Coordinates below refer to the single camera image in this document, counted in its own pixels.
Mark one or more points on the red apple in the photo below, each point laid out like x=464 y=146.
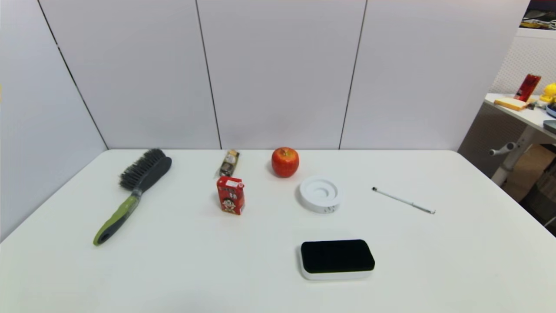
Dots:
x=285 y=163

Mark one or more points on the gold wrapped snack packet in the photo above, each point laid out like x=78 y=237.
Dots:
x=229 y=163

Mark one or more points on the white round dish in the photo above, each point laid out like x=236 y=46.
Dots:
x=320 y=198

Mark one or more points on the red milk carton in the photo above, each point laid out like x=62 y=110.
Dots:
x=231 y=198

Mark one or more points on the black white board eraser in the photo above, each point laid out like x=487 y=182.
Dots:
x=336 y=255

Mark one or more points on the white pen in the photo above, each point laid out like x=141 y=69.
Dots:
x=404 y=201

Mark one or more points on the tan wooden block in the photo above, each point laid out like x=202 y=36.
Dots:
x=511 y=103

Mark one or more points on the white side table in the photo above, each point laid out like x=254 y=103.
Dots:
x=527 y=116

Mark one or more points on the brown cardboard box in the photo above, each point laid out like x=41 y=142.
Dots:
x=532 y=169

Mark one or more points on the red snack packet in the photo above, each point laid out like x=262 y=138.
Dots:
x=527 y=87

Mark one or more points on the grey flat object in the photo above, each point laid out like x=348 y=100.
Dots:
x=551 y=126

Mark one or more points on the blue bowl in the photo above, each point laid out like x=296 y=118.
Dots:
x=552 y=111

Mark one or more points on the yellow toy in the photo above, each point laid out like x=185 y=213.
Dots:
x=549 y=92

